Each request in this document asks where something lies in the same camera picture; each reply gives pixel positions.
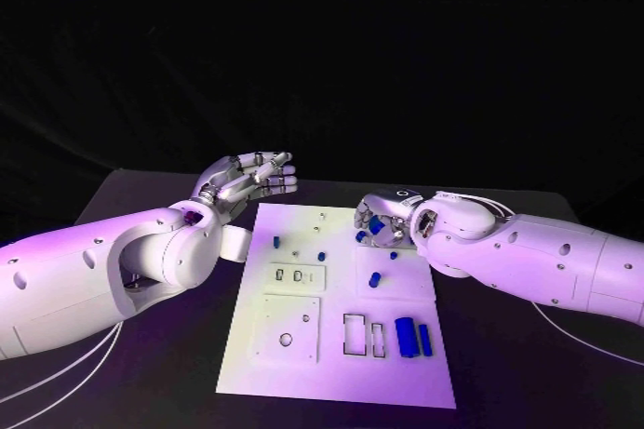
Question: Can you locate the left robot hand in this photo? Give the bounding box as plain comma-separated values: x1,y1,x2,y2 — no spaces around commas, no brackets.
190,151,301,225

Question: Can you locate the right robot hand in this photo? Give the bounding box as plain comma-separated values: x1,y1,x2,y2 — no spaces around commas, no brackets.
354,187,425,250

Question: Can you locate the white task board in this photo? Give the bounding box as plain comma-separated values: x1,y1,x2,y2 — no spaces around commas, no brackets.
214,202,458,410

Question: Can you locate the thick long blue cylinder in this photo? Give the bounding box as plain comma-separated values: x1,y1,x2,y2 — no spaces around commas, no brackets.
393,316,422,359

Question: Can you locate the thin long blue cylinder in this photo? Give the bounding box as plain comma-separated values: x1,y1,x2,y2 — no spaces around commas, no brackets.
417,324,435,358

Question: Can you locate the white cable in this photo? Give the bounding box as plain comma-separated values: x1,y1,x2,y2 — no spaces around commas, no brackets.
436,190,517,222
0,330,125,429
0,321,125,404
528,301,644,359

